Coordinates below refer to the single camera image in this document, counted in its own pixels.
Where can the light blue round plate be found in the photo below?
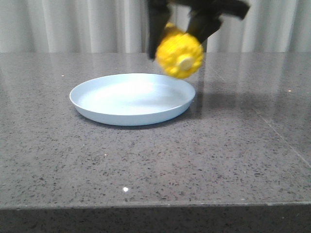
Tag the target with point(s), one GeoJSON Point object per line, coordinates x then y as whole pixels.
{"type": "Point", "coordinates": [132, 99]}

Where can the grey pleated curtain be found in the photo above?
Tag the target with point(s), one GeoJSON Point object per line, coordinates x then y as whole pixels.
{"type": "Point", "coordinates": [121, 26]}

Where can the yellow corn cob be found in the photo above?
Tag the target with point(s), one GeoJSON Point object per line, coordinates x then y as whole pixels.
{"type": "Point", "coordinates": [179, 54]}

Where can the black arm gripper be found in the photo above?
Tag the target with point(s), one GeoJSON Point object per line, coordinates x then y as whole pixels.
{"type": "Point", "coordinates": [204, 18]}

